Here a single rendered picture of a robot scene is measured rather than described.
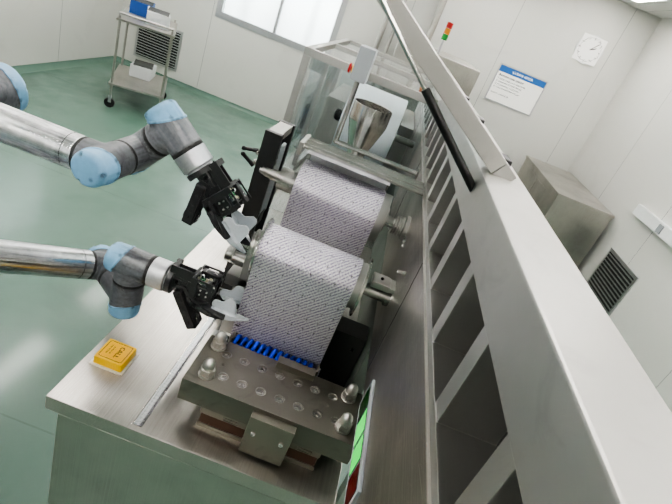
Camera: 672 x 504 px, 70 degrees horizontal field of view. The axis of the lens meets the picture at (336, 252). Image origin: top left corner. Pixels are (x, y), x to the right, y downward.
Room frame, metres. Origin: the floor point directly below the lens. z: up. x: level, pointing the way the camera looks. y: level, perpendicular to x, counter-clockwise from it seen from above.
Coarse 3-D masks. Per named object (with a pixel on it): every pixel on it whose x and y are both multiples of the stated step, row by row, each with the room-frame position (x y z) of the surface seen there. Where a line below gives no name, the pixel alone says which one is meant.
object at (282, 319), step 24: (264, 288) 0.93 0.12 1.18; (240, 312) 0.93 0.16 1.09; (264, 312) 0.93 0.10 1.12; (288, 312) 0.93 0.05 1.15; (312, 312) 0.93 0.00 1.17; (336, 312) 0.94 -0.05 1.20; (264, 336) 0.93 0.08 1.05; (288, 336) 0.93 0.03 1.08; (312, 336) 0.93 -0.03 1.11; (312, 360) 0.94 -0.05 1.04
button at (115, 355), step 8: (112, 344) 0.85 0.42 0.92; (120, 344) 0.86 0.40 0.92; (104, 352) 0.81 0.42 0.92; (112, 352) 0.82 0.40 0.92; (120, 352) 0.83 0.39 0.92; (128, 352) 0.84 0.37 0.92; (96, 360) 0.79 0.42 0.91; (104, 360) 0.80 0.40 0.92; (112, 360) 0.80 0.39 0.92; (120, 360) 0.81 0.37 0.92; (128, 360) 0.83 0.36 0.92; (112, 368) 0.80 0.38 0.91; (120, 368) 0.80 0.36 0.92
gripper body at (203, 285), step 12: (180, 264) 0.93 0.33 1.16; (204, 264) 0.96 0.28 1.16; (168, 276) 0.90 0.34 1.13; (180, 276) 0.91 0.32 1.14; (192, 276) 0.91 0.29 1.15; (204, 276) 0.93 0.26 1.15; (216, 276) 0.94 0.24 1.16; (168, 288) 0.90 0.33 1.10; (180, 288) 0.91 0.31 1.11; (192, 288) 0.90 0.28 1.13; (204, 288) 0.91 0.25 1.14; (216, 288) 0.95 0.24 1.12; (192, 300) 0.90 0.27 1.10; (204, 300) 0.91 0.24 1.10
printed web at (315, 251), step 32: (320, 192) 1.18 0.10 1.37; (352, 192) 1.20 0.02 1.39; (384, 192) 1.24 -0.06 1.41; (288, 224) 1.17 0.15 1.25; (320, 224) 1.17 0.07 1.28; (352, 224) 1.17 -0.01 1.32; (256, 256) 0.93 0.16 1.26; (288, 256) 0.94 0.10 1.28; (320, 256) 0.96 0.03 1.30; (352, 256) 1.01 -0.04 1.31; (288, 288) 0.93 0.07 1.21; (320, 288) 0.93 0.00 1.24; (352, 288) 0.94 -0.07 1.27
